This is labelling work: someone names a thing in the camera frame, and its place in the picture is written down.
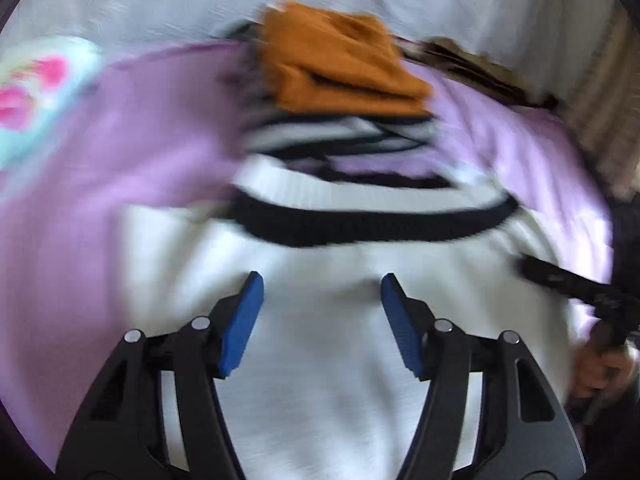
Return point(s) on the purple bed sheet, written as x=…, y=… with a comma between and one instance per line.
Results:
x=160, y=130

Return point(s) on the white sweater with black stripes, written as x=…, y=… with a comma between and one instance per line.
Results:
x=321, y=391

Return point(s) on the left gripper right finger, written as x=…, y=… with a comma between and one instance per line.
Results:
x=523, y=431

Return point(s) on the orange folded garment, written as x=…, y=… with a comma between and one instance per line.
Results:
x=320, y=61

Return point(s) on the floral turquoise pink quilt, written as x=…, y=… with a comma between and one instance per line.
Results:
x=39, y=80

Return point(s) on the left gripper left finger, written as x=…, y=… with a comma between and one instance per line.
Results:
x=118, y=432

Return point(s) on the dark brown blanket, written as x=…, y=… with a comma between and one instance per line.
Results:
x=476, y=71

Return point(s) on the person's right hand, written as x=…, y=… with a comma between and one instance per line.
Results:
x=609, y=371

